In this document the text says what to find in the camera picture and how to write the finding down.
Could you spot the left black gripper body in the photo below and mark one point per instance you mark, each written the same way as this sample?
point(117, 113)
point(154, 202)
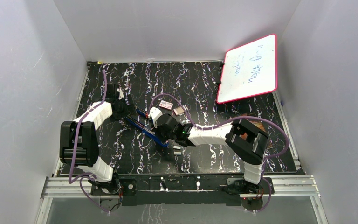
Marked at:
point(123, 109)

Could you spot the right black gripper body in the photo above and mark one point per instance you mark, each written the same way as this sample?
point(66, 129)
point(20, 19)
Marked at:
point(164, 136)

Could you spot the blue stapler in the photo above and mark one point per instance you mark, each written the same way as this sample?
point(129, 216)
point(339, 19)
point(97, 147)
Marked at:
point(142, 112)
point(146, 131)

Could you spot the staple box tray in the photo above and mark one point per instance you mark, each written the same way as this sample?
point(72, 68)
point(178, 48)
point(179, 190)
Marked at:
point(180, 110)

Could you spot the red white staple box sleeve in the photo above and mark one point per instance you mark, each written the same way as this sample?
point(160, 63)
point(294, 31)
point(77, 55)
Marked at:
point(166, 105)

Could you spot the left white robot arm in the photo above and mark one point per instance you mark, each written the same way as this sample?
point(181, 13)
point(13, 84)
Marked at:
point(78, 139)

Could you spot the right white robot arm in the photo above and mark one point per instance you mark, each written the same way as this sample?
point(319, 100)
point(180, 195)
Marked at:
point(229, 135)

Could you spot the dark brown book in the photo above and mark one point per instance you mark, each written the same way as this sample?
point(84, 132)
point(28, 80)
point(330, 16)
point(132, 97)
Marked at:
point(261, 126)

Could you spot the pink framed whiteboard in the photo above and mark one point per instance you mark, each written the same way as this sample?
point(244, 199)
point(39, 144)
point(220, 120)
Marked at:
point(249, 70)

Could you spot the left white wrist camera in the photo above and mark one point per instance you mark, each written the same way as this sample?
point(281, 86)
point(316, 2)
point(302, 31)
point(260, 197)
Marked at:
point(119, 93)

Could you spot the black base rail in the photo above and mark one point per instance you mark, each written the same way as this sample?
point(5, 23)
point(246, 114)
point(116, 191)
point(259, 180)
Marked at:
point(214, 188)

